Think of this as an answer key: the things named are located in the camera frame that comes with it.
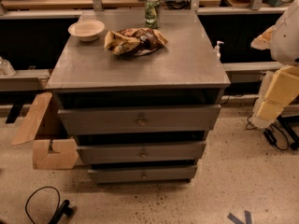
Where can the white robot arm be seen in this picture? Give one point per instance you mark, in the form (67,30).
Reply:
(282,38)

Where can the green soda can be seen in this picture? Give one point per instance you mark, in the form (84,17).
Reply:
(152,9)

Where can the cardboard box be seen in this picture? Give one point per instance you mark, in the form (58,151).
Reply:
(53,148)

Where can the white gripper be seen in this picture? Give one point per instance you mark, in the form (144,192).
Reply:
(286,41)

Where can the grey top drawer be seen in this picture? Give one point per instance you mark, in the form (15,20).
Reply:
(146,119)

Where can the white pump bottle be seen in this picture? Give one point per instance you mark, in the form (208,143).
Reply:
(218,49)

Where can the grey drawer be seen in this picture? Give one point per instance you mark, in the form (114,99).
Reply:
(142,174)
(124,153)
(146,119)

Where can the white bowl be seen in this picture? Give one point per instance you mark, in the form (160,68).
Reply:
(87,30)

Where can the clear plastic container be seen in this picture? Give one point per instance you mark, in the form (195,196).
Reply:
(6,69)

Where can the crumpled chip bag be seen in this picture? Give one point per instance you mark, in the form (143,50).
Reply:
(134,41)

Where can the black chair base leg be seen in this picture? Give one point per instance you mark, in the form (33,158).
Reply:
(63,210)

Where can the grey bottom drawer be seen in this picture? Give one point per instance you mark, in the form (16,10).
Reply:
(142,174)

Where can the grey drawer cabinet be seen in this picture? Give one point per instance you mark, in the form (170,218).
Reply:
(184,72)

